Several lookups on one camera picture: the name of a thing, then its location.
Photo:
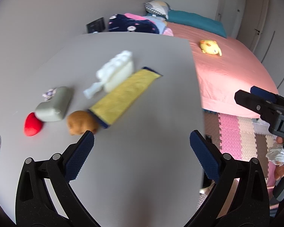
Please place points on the yellow microfibre cloth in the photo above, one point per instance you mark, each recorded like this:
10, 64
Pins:
112, 106

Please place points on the black wall socket panel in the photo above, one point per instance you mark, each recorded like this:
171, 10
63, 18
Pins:
96, 26

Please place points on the light blue knitted blanket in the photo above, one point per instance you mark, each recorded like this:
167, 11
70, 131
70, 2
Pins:
159, 22

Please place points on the grey patterned pillow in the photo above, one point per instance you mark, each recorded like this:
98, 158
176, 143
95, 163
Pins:
158, 8

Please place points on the pink white folded blanket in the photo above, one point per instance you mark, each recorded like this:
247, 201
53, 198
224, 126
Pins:
168, 32

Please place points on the navy patterned blanket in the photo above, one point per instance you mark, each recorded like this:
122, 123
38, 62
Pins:
121, 23

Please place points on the white door with handle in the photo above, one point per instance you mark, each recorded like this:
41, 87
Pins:
252, 23

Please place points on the brown bear plush toy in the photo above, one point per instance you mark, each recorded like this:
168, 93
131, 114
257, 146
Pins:
79, 122

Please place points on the red heart shaped toy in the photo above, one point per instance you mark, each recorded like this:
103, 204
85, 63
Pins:
32, 125

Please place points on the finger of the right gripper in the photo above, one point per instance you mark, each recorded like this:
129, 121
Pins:
269, 96
253, 103

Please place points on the baby doll on floor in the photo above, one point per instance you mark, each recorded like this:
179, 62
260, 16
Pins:
275, 155

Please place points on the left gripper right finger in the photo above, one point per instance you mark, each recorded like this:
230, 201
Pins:
220, 168

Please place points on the grey green corner cushion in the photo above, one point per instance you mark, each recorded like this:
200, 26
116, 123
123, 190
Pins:
55, 108

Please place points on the teal long pillow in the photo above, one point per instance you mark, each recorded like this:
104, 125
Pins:
197, 21

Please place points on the small fabric flower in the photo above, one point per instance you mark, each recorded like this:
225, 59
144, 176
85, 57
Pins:
49, 94

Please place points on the bed with pink sheet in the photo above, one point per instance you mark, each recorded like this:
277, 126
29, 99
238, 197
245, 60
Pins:
220, 76

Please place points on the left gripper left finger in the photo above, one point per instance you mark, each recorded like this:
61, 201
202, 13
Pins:
60, 169

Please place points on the beige desk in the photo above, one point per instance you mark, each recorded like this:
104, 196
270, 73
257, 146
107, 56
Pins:
141, 170

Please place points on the yellow chick plush toy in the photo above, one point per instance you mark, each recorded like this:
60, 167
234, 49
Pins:
210, 47

